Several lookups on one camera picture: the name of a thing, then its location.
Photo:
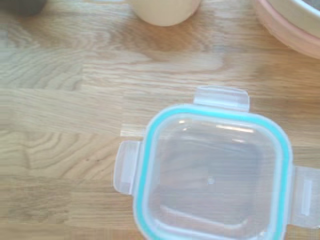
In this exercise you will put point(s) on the clear lid with teal seal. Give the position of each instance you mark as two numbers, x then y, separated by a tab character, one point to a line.
215	162

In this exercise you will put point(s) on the wide white mug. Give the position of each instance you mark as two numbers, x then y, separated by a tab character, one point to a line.
165	12

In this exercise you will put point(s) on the black mug with sticker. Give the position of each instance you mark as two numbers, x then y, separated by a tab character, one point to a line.
20	6

